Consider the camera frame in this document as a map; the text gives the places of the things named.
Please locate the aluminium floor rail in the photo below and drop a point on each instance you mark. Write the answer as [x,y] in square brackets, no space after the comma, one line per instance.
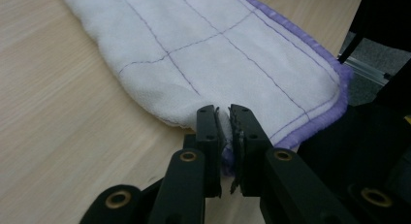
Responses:
[368,72]

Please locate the white cloth with purple edge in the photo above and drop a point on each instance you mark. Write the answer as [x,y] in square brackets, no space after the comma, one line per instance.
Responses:
[210,56]

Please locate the black metal stand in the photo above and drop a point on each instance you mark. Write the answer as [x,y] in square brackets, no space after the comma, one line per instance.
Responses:
[384,17]

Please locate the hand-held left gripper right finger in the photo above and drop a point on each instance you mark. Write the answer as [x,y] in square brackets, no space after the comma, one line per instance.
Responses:
[250,153]

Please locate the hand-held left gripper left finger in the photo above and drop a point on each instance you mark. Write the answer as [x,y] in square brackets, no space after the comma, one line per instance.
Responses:
[208,146]

